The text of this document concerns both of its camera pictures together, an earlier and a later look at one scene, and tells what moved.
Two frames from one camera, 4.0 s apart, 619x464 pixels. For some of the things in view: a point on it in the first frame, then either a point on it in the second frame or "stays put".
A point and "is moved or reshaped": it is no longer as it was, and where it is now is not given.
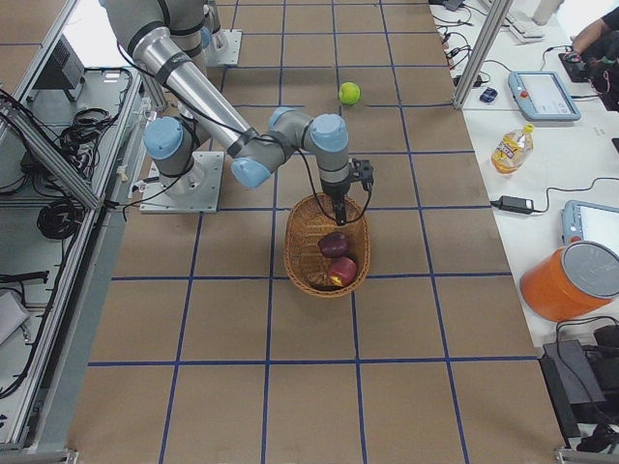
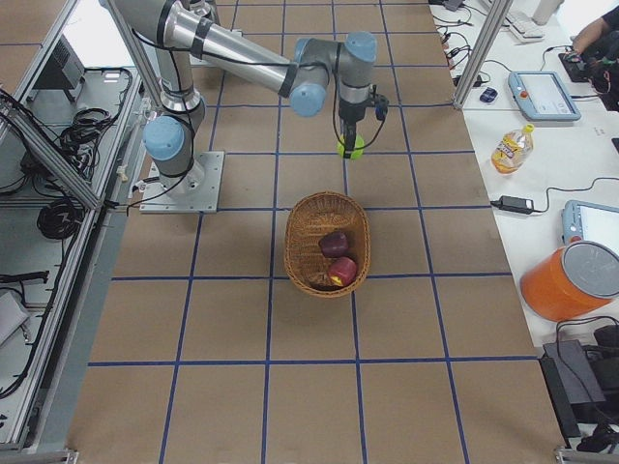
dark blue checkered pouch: (488, 95) stays put
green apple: (349, 93) is moved or reshaped
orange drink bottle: (513, 150) stays put
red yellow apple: (341, 271) stays put
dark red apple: (334, 244) stays put
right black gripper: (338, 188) to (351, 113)
